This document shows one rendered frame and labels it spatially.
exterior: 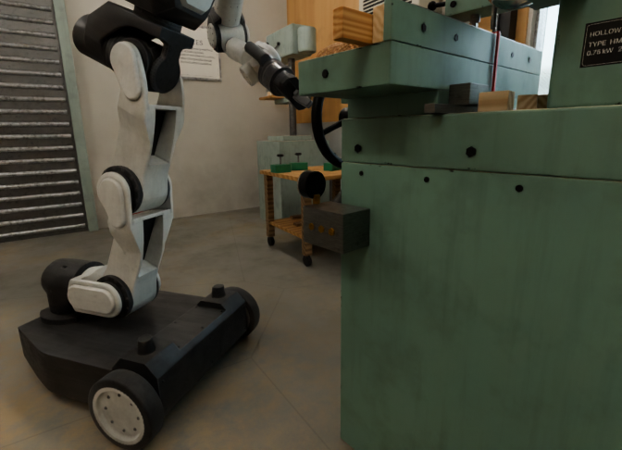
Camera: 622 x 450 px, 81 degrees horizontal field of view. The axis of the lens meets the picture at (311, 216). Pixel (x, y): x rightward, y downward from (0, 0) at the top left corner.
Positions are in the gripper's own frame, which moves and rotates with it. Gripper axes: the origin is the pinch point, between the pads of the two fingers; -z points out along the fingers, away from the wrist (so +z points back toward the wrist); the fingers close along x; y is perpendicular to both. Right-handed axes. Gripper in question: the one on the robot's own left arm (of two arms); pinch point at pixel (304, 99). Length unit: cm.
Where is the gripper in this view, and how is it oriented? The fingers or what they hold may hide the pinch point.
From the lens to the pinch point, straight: 106.3
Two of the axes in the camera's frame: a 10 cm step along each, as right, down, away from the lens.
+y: 6.8, -7.2, -1.1
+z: -5.8, -6.3, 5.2
